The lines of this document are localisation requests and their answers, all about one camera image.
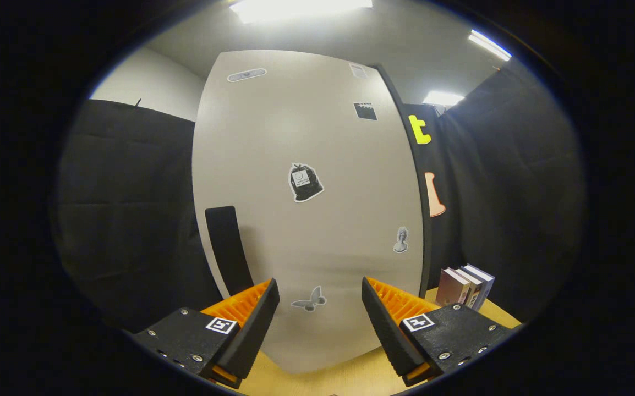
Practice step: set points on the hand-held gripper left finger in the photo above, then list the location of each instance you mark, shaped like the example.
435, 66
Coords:
257, 330

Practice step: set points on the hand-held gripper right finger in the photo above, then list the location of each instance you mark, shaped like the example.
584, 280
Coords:
386, 330

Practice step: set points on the beige cabinet door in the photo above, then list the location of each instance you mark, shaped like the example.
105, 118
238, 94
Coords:
273, 137

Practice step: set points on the reddish brown book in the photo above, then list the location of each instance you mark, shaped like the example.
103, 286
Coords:
450, 289

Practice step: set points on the dark grey cabinet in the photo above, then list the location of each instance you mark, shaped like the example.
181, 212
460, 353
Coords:
426, 258

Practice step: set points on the cream spine book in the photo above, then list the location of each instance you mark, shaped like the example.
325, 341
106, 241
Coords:
474, 289

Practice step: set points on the black backdrop cloth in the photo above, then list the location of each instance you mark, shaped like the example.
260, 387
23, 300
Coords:
130, 220

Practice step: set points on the small ceiling light panel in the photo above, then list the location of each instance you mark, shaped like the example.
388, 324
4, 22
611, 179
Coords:
443, 98

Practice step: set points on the long ceiling light panel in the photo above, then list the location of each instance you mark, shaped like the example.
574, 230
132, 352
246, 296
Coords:
490, 44

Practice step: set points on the large ceiling light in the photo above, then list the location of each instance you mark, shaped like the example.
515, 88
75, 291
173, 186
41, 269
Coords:
301, 8

